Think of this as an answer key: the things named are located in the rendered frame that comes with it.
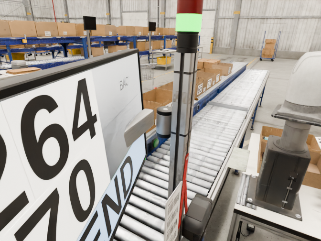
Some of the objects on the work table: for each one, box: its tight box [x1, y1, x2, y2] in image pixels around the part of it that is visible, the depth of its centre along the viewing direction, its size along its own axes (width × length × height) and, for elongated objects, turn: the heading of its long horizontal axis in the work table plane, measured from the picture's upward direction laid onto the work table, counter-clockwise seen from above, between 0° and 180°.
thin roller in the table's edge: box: [236, 174, 246, 205], centre depth 123 cm, size 2×28×2 cm, turn 150°
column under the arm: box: [246, 135, 311, 221], centre depth 110 cm, size 26×26×33 cm
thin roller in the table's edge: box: [241, 175, 250, 207], centre depth 122 cm, size 2×28×2 cm, turn 150°
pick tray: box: [259, 126, 321, 153], centre depth 164 cm, size 28×38×10 cm
